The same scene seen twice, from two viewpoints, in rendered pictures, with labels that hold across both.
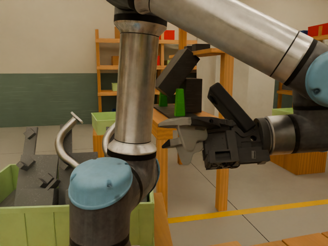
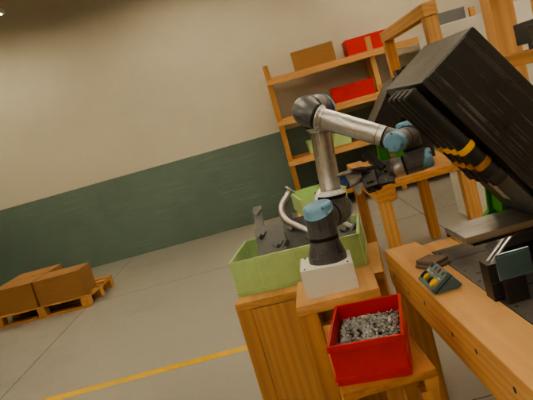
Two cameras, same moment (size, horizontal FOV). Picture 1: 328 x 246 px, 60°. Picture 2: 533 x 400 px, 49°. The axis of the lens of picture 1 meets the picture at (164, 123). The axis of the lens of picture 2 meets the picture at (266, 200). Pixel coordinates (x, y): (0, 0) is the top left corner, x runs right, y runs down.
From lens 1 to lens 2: 1.76 m
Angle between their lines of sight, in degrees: 16
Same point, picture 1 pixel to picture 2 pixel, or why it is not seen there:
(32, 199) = not seen: hidden behind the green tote
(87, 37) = (252, 80)
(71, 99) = (251, 182)
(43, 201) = not seen: hidden behind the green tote
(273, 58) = (371, 139)
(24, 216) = (275, 259)
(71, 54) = (236, 113)
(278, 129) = (394, 164)
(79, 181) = (308, 209)
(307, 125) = (408, 159)
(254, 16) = (360, 125)
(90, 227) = (317, 229)
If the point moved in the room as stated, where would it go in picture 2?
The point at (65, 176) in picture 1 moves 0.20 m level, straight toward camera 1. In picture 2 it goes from (292, 236) to (299, 244)
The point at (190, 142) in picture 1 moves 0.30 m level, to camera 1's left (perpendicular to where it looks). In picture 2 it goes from (352, 180) to (277, 198)
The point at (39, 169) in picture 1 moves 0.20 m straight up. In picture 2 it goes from (270, 236) to (260, 198)
